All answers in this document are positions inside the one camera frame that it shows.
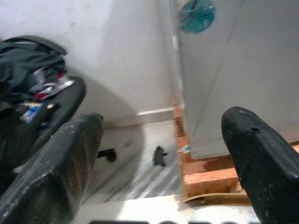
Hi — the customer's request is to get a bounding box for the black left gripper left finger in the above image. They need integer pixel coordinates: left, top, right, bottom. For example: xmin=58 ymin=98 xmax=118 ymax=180
xmin=0 ymin=112 xmax=105 ymax=224

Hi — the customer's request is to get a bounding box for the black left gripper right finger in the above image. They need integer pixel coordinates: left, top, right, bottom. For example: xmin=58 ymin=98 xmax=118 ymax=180
xmin=221 ymin=106 xmax=299 ymax=224

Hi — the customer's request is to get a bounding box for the white fridge door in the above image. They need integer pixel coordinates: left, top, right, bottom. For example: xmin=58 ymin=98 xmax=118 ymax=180
xmin=175 ymin=0 xmax=299 ymax=161

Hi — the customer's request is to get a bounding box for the white fridge body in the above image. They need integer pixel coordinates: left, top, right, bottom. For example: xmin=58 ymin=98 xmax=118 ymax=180
xmin=169 ymin=0 xmax=187 ymax=110

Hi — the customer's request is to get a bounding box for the red brick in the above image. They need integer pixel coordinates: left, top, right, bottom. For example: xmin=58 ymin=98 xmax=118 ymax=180
xmin=173 ymin=100 xmax=192 ymax=164
xmin=183 ymin=167 xmax=242 ymax=197

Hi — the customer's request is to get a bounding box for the blue white packet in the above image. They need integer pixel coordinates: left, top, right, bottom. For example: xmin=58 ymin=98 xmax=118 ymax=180
xmin=22 ymin=105 xmax=43 ymax=124

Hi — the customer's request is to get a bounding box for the black office chair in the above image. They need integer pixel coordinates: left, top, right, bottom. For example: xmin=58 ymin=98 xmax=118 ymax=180
xmin=0 ymin=76 xmax=169 ymax=170

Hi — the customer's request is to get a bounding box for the red white printed wrapper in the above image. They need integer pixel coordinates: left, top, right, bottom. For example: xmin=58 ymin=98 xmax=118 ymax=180
xmin=32 ymin=71 xmax=75 ymax=98

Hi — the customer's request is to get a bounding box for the black garment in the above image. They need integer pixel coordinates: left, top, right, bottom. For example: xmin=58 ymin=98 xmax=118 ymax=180
xmin=0 ymin=35 xmax=68 ymax=112

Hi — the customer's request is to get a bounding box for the teal round sticker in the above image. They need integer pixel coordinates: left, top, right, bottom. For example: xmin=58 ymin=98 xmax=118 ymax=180
xmin=178 ymin=0 xmax=217 ymax=33

